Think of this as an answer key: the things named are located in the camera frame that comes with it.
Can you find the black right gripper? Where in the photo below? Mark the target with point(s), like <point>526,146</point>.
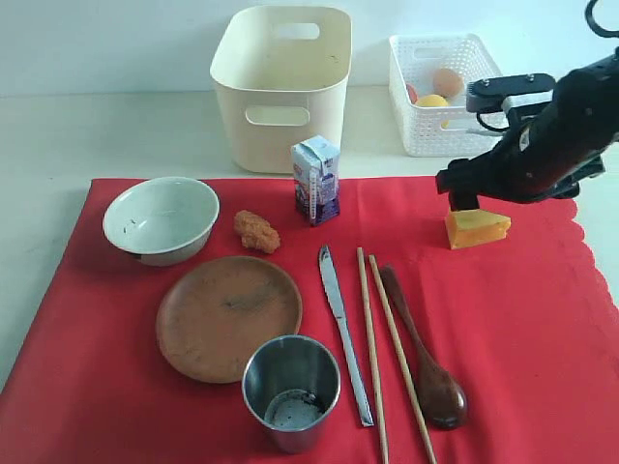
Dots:
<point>577,126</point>

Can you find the orange cheese wedge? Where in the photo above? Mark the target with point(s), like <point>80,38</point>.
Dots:
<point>470,228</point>

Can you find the yellow lemon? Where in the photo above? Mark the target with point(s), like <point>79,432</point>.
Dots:
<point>433,102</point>

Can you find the brown egg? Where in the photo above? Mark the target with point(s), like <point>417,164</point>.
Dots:
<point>446,83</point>

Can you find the red sausage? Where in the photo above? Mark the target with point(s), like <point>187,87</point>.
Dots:
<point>412,93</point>

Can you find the small milk carton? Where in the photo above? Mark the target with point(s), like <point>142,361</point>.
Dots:
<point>315,163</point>

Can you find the fried chicken nugget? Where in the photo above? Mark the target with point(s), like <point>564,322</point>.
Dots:
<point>256,232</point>

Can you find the white perforated plastic basket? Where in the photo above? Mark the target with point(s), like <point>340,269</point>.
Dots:
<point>438,132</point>

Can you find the left wooden chopstick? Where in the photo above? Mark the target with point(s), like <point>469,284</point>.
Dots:
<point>373,358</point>

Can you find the wooden chopstick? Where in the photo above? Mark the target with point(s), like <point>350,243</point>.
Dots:
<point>373,358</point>
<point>403,364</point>

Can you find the dark wooden spoon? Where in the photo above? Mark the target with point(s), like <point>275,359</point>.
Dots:
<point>442,399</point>

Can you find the cream plastic bin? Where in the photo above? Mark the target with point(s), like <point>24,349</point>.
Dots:
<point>280,75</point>

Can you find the silver table knife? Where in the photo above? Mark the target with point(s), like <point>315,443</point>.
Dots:
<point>333,295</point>

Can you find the stainless steel cup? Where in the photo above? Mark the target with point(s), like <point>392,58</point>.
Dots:
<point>291,385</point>

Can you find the right wooden chopstick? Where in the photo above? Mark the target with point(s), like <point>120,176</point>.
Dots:
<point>403,364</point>

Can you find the brown round plate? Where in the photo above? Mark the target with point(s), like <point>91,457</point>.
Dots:
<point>212,319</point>

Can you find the red tablecloth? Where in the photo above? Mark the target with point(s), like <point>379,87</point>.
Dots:
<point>526,325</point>

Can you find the pale green bowl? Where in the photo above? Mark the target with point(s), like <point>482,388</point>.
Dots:
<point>162,222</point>

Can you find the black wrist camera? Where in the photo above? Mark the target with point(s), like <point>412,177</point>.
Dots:
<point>487,95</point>

